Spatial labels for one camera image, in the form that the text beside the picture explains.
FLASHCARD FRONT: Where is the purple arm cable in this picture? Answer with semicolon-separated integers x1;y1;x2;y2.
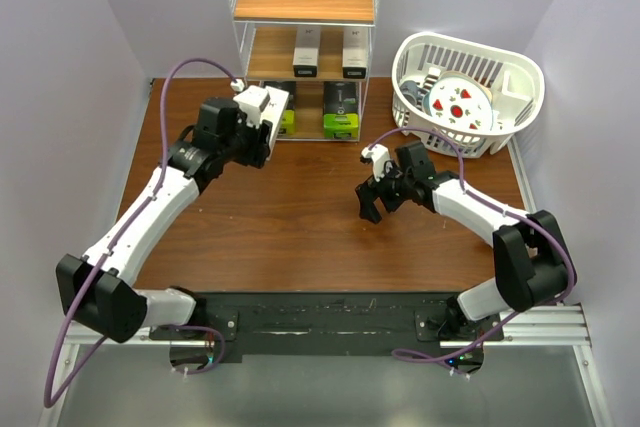
43;58;241;408
369;126;579;366

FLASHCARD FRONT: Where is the black green razor box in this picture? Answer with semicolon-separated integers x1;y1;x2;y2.
261;81;297;137
323;82;360;140

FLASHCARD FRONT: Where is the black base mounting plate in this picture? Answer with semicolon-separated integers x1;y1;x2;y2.
150;292;508;365

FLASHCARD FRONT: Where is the small silver box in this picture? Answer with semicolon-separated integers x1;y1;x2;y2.
261;86;289;160

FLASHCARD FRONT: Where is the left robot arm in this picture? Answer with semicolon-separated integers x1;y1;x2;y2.
56;86;288;343

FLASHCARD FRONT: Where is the watermelon pattern plate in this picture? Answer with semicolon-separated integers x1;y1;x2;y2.
422;72;495;132

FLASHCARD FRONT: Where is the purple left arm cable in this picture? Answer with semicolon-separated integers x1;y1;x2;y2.
43;58;241;408

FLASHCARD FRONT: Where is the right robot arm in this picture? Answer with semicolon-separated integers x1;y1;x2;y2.
356;142;576;340

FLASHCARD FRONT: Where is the narrow silver razor box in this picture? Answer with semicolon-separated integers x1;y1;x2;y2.
342;27;369;79

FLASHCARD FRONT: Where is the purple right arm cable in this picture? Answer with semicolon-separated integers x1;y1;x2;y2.
369;126;579;366

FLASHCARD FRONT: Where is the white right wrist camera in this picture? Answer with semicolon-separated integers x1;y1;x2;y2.
360;144;393;181

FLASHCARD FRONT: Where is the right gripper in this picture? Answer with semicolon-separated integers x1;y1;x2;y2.
355;158;413;224

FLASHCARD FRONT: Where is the white wire wooden shelf rack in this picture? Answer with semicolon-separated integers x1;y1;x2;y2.
228;0;379;142

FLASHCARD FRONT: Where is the white plastic dish basket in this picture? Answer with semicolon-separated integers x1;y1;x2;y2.
392;32;545;158

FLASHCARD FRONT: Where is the aluminium frame rail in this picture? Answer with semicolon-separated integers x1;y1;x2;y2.
38;141;614;427

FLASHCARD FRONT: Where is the grey item in basket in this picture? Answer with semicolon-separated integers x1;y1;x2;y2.
400;80;424;110

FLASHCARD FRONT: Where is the silver box with H logo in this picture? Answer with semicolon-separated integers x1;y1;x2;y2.
292;25;321;77

